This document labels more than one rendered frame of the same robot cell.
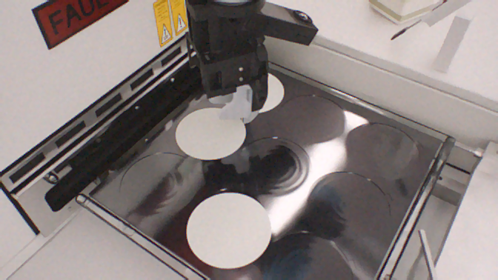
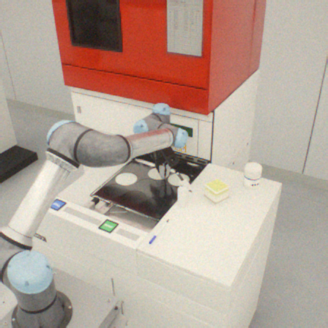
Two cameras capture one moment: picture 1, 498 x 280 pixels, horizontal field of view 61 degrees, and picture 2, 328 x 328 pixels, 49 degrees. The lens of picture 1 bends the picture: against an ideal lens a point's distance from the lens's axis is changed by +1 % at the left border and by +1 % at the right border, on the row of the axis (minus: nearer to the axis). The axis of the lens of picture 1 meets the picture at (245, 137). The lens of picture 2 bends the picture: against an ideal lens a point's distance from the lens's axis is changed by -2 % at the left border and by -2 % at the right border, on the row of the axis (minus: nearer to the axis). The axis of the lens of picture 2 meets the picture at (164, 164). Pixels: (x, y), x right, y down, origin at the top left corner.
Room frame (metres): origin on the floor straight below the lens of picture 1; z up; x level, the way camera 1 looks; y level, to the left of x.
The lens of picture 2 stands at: (0.33, -1.40, 1.89)
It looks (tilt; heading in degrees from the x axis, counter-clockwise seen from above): 33 degrees down; 86
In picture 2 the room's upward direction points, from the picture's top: 1 degrees counter-clockwise
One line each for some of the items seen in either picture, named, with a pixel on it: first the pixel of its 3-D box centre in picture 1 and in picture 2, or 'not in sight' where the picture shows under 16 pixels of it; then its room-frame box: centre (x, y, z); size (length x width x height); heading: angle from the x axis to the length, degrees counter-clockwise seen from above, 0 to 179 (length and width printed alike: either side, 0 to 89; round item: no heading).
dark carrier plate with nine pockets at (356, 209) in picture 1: (273, 167); (146, 185); (0.35, -0.04, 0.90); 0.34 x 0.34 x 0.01; 56
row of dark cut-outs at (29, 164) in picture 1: (141, 78); (166, 151); (0.46, 0.15, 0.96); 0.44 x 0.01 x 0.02; 146
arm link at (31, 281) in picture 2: not in sight; (31, 278); (-0.01, -0.68, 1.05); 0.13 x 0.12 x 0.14; 139
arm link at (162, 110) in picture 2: not in sight; (160, 117); (0.42, 0.01, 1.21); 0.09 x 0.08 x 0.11; 49
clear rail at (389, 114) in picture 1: (335, 92); not in sight; (0.49, -0.14, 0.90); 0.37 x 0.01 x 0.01; 56
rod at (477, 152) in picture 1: (466, 147); not in sight; (0.38, -0.31, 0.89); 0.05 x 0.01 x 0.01; 56
